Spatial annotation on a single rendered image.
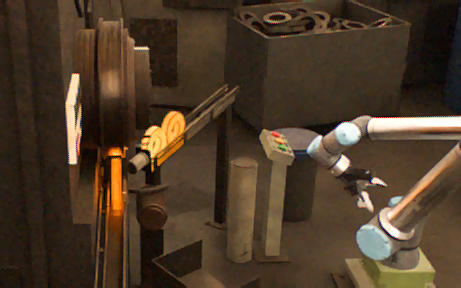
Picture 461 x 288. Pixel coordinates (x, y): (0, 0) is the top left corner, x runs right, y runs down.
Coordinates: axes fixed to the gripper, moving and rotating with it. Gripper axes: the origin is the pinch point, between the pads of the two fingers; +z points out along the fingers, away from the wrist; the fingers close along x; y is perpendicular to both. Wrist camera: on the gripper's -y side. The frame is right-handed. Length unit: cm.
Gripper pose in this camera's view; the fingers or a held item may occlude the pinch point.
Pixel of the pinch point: (381, 199)
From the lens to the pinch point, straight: 308.9
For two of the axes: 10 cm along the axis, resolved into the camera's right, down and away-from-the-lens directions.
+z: 7.5, 6.5, 0.7
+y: -3.7, 3.4, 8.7
